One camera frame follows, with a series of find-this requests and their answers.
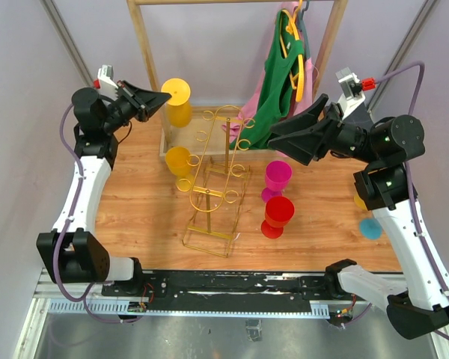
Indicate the magenta wine glass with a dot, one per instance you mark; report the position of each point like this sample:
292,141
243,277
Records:
277,177

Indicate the green garment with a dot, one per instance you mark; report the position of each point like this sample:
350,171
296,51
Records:
274,101

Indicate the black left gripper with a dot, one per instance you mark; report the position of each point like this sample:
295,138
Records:
139,99

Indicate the yellow clothes hanger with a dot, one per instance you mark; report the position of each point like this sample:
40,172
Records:
294,46

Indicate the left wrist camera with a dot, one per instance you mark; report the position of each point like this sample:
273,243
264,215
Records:
104,82

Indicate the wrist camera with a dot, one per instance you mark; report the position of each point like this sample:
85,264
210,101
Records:
104,82
352,91

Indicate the red wine glass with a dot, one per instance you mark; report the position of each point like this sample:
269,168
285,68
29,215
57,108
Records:
278,212

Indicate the gold wire wine glass rack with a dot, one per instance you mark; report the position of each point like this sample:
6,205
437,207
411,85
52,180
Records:
218,184

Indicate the dark grey folded cloth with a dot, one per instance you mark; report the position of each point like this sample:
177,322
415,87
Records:
360,117

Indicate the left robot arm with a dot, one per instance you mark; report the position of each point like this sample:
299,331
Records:
71,251

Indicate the pink garment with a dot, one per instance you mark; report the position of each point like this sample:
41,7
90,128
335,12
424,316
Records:
249,109

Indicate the blue wine glass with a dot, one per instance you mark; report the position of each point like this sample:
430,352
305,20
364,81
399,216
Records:
370,228

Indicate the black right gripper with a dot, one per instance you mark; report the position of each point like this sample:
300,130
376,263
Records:
305,142

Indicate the wooden clothes rack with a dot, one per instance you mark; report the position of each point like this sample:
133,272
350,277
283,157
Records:
168,135

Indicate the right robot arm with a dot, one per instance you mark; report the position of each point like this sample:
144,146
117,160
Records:
420,304

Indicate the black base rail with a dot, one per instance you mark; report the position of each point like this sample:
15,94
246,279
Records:
230,293

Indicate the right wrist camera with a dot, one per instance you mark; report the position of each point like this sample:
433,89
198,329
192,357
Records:
352,91

